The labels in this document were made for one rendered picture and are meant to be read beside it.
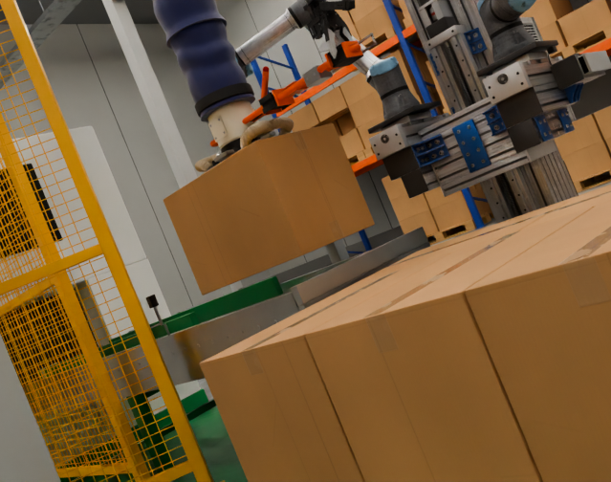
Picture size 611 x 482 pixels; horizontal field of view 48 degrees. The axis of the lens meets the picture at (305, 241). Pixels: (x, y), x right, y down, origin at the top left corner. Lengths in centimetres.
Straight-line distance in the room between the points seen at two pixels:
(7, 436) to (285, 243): 102
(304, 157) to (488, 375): 135
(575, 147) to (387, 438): 827
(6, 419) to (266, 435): 94
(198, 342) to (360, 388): 123
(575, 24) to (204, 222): 740
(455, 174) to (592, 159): 687
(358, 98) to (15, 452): 910
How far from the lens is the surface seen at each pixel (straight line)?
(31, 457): 231
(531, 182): 272
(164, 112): 565
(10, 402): 230
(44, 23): 962
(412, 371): 126
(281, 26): 285
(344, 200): 241
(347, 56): 214
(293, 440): 157
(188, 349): 257
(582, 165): 947
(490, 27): 254
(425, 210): 1046
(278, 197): 221
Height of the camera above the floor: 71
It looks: level
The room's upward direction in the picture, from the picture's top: 23 degrees counter-clockwise
